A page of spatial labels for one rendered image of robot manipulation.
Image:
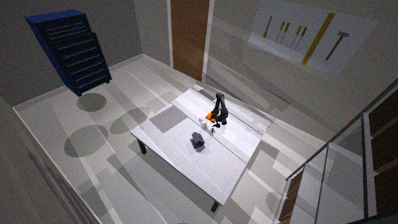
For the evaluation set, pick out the grey square panel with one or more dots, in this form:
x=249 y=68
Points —
x=197 y=140

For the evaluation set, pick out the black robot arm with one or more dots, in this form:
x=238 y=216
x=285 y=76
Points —
x=220 y=98

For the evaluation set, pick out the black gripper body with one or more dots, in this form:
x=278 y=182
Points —
x=217 y=120

